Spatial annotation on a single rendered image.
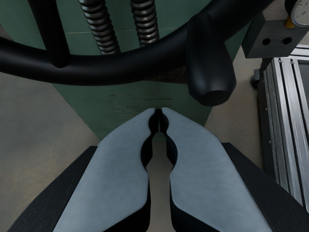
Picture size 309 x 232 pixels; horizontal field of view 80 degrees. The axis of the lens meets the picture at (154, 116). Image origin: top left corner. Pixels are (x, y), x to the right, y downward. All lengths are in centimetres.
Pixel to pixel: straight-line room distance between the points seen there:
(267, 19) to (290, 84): 53
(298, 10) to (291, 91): 54
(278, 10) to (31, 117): 106
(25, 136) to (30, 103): 19
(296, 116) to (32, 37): 78
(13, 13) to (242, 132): 88
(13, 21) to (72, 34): 10
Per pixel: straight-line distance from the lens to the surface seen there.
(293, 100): 83
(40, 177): 98
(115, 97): 54
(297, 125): 78
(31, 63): 19
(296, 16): 34
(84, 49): 42
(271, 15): 37
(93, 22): 21
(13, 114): 121
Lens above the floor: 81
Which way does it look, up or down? 62 degrees down
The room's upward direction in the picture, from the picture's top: 6 degrees counter-clockwise
